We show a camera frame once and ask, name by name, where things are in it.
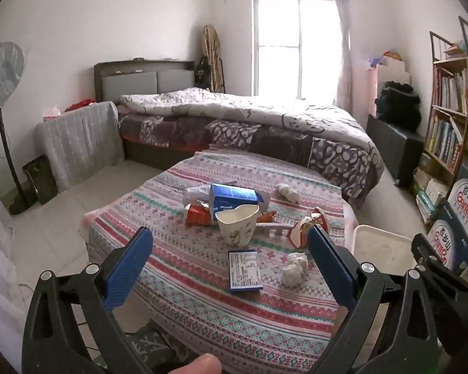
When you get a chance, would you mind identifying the white paper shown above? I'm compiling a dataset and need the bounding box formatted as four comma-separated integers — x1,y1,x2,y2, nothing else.
183,184,211,205

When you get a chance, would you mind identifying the floral paper cup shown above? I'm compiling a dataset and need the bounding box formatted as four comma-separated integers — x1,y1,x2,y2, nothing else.
216,204,261,247

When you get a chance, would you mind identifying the white plastic trash bin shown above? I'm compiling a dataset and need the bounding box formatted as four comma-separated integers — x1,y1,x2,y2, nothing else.
352,225,416,275

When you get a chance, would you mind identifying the operator thumb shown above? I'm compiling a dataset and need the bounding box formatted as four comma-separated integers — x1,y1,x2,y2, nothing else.
170,354,222,374

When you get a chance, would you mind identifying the crumpled white tissue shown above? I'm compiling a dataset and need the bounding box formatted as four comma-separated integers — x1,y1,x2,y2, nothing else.
281,252,309,288

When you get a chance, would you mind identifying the lower Ganten water box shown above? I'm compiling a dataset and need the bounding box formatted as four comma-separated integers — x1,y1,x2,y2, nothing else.
428,199,467,273

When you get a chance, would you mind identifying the red instant noodle cup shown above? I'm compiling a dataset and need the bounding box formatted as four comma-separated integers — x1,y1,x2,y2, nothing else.
288,207,329,249

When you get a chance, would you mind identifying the red snack wrapper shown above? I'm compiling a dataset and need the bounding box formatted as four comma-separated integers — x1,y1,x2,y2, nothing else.
183,201,218,226

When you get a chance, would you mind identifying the rolled white tissue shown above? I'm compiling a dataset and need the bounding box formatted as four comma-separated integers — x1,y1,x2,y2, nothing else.
275,183,301,204

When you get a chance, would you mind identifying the patterned striped tablecloth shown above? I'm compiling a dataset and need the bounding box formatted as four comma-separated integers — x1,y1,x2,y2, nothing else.
83,150,345,373

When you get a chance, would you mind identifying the blue carton box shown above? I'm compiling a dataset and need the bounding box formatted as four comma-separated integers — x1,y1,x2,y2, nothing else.
209,183,269,220

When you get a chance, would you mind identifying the small blue label box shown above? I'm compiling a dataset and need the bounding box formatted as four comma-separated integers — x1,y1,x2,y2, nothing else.
228,249,263,292

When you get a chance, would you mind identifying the grey covered nightstand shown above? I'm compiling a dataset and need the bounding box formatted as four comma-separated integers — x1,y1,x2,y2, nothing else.
34,101,124,192

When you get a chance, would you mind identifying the bed with patterned duvet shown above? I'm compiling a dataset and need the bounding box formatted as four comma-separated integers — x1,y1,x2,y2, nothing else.
116,88,385,205

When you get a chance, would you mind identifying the black small bin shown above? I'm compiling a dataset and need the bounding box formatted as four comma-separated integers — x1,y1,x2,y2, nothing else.
22,156,58,204

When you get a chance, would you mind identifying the black storage bench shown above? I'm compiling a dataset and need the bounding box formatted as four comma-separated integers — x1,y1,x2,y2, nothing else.
366,115,423,190

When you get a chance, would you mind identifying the dark bed headboard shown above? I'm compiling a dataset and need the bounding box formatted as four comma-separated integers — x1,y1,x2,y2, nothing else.
94,58,195,102

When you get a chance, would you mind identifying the sheer curtain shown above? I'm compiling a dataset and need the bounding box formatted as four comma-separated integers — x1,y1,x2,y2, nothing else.
334,0,353,114

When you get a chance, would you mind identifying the pile of black clothes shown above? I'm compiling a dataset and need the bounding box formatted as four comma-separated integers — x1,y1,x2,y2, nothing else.
374,81,422,133

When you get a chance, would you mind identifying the pink white cabinet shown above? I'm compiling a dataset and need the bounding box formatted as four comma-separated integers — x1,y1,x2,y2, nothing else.
368,57,411,117

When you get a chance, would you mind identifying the plaid hanging coat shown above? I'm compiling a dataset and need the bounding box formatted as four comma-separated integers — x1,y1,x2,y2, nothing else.
202,25,226,93

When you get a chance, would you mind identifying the standing electric fan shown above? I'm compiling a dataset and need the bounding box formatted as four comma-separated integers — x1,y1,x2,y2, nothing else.
0,41,38,215

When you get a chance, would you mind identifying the wooden bookshelf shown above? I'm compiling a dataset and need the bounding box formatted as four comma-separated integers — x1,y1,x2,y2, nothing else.
424,17,468,187

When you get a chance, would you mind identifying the window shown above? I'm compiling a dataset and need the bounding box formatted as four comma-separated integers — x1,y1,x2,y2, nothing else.
252,0,342,104

